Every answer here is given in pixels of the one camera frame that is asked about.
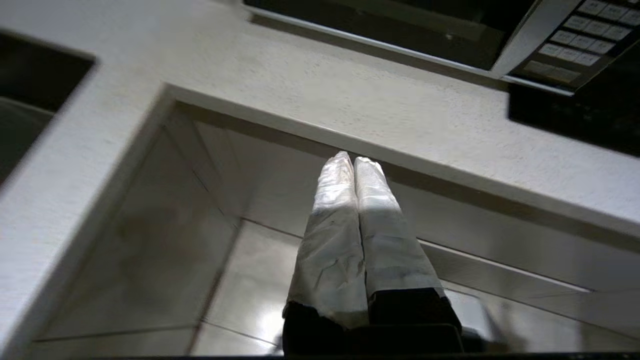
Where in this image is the cabinet front panel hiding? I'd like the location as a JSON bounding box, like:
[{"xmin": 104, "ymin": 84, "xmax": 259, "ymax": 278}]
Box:
[{"xmin": 175, "ymin": 102, "xmax": 640, "ymax": 341}]

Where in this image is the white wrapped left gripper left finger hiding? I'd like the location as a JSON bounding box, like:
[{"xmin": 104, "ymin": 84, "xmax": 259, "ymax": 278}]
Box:
[{"xmin": 282, "ymin": 151, "xmax": 370, "ymax": 356}]

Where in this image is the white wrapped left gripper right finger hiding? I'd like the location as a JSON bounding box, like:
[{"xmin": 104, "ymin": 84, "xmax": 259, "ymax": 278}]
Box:
[{"xmin": 350, "ymin": 156, "xmax": 463, "ymax": 354}]

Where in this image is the silver Panasonic microwave oven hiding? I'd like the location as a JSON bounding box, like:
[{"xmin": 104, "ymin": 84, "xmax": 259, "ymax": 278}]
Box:
[{"xmin": 242, "ymin": 0, "xmax": 640, "ymax": 97}]

